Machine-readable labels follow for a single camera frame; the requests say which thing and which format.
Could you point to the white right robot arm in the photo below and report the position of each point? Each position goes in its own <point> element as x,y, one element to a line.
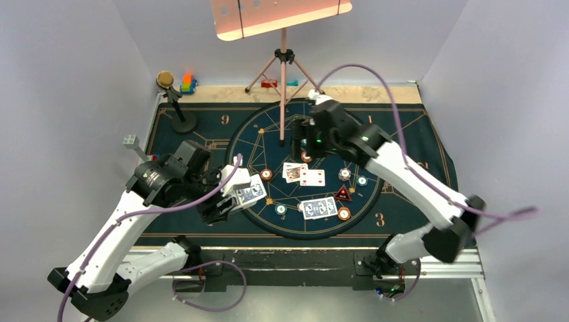
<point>452,216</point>

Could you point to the face up red card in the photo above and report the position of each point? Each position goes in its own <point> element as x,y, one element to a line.
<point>312,177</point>

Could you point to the blue playing card box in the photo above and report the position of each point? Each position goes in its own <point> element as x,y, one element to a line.
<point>249,196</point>

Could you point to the orange poker chip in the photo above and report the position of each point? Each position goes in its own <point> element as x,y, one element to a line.
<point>305,157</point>
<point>344,213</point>
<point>266,174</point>

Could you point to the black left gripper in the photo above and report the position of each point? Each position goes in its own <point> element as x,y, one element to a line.
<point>211,212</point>

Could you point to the green poker chip stack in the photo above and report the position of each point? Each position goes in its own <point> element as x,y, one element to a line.
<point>280,209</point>

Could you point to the round dark poker mat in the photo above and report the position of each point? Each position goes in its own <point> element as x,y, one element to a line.
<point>256,138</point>

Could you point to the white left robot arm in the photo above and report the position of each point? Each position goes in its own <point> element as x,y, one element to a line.
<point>99,282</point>

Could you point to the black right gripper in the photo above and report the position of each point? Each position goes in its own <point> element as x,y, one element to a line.
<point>303,129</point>

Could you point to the red teal toy blocks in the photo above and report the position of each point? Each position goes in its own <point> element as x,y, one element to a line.
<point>269,83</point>

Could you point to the round brass bell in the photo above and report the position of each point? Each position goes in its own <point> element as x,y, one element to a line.
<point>185,121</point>

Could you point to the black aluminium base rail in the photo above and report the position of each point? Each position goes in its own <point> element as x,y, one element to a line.
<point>334,266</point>

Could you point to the red triangular dealer button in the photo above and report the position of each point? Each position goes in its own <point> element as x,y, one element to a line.
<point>343,194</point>

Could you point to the pink music stand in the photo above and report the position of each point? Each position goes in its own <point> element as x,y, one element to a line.
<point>236,20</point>

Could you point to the blue backed playing card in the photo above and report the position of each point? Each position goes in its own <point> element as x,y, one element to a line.
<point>309,209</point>
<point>324,207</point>

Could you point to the colourful toy brick train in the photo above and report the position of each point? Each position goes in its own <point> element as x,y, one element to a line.
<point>189,84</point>

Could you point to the face up court card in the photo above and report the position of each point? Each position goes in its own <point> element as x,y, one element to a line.
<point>291,171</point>

